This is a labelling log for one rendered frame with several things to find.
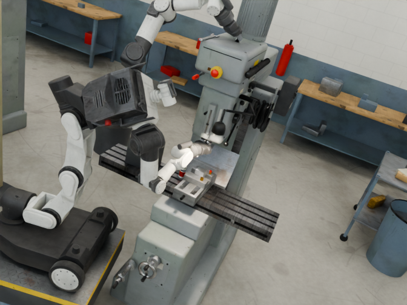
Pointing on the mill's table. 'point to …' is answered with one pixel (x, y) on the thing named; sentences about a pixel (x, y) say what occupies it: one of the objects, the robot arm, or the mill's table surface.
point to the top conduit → (257, 68)
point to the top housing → (230, 56)
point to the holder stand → (139, 157)
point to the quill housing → (225, 101)
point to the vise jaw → (195, 180)
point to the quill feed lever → (232, 127)
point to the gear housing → (219, 85)
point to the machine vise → (192, 197)
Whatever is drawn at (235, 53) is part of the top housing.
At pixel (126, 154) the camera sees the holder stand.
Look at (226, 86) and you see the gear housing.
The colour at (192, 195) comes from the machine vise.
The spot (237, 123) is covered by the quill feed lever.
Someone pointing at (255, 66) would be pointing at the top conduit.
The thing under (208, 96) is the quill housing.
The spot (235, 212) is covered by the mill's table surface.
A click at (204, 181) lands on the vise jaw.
